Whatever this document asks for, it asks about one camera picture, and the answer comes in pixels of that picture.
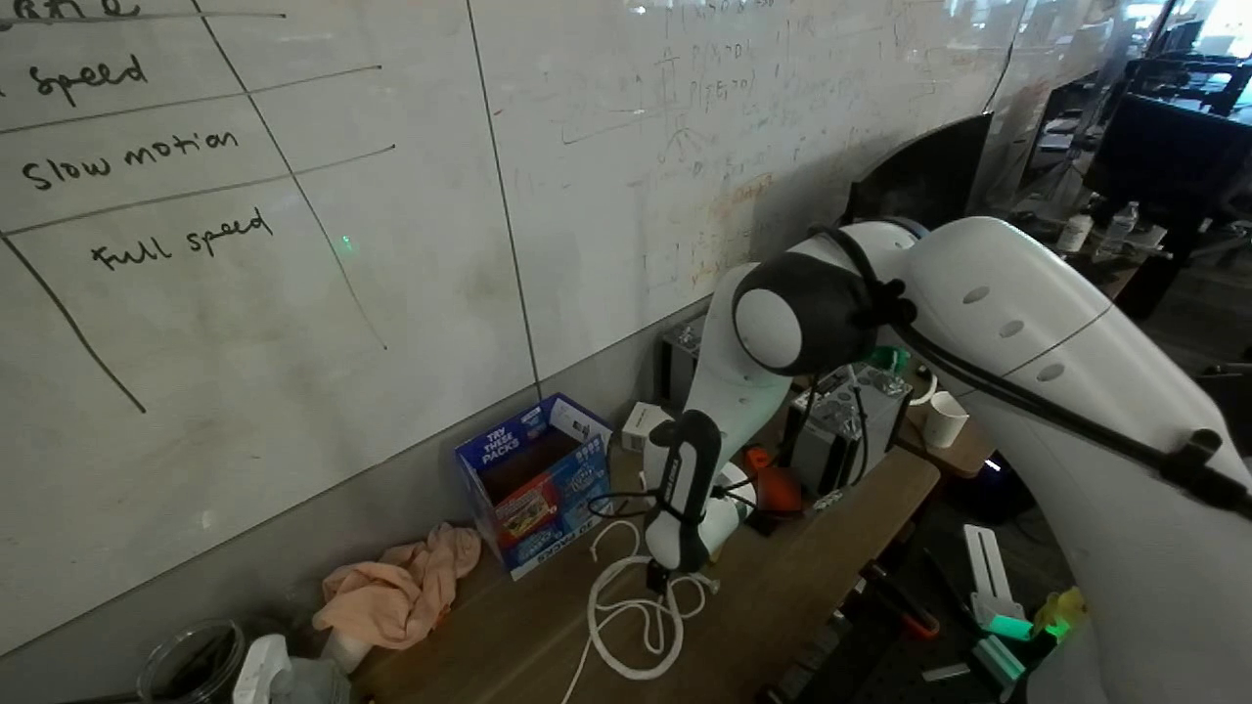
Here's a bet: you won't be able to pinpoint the white plastic bracket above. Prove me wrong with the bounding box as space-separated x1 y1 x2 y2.
960 520 1030 624

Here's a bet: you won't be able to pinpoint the blue cardboard box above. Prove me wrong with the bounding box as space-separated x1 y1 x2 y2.
451 391 618 584

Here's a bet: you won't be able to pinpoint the green plastic parts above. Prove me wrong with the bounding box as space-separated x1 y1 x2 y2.
975 584 1090 687

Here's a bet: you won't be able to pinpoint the white cup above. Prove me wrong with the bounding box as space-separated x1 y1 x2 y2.
906 381 975 457

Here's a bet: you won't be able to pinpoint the clear spray bottle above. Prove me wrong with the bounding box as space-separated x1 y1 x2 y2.
232 634 357 704

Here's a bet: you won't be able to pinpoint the whiteboard with writing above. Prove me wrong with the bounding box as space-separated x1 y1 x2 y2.
0 0 1138 657

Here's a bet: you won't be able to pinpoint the small white product box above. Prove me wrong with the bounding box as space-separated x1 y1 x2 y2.
618 398 675 462

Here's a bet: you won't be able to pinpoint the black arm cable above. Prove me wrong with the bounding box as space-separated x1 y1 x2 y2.
819 225 1252 520

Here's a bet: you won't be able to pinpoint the orange and black plastic tool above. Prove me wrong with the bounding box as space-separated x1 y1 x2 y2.
739 445 806 520

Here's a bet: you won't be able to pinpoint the grey battery with round caps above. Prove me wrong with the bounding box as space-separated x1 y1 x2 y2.
780 368 913 503

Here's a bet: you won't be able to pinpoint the black clamp with orange handle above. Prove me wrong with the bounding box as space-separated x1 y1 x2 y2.
852 560 947 645

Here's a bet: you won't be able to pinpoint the thick white rope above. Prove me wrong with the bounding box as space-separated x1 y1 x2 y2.
584 550 725 685

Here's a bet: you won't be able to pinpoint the pink crumpled cloth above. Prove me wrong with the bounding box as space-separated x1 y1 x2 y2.
310 520 485 657

